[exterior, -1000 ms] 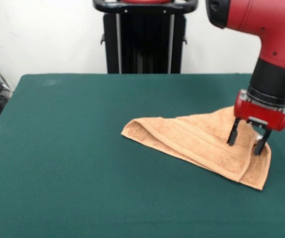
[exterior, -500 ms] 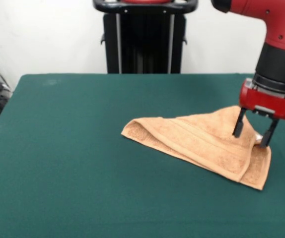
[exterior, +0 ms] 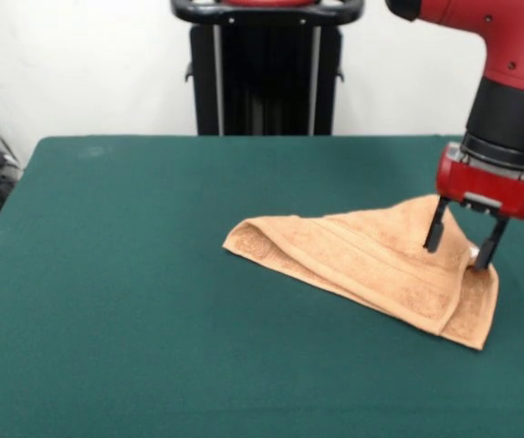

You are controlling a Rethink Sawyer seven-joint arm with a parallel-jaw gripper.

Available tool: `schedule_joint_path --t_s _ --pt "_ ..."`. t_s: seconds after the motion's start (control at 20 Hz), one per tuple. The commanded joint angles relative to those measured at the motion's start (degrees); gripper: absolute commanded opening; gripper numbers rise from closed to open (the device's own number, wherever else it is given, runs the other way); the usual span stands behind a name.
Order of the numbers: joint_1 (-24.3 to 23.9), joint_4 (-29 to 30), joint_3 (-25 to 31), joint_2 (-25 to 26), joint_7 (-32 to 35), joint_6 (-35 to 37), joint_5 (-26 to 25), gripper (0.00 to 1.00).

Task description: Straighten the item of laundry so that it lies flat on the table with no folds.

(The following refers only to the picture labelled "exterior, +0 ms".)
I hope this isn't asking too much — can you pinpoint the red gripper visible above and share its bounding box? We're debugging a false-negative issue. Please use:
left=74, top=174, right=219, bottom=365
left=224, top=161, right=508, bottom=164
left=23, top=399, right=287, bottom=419
left=422, top=142, right=524, bottom=274

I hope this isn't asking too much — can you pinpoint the tan terry towel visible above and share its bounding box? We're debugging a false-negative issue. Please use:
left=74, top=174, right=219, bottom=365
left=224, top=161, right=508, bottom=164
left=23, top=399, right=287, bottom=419
left=221, top=194, right=500, bottom=351

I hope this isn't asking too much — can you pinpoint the dark green table cloth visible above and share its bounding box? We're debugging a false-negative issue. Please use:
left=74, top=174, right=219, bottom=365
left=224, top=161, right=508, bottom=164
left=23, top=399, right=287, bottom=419
left=0, top=134, right=524, bottom=438

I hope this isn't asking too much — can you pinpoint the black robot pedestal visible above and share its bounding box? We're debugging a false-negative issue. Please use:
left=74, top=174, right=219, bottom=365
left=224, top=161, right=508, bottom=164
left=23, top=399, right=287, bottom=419
left=169, top=0, right=362, bottom=137

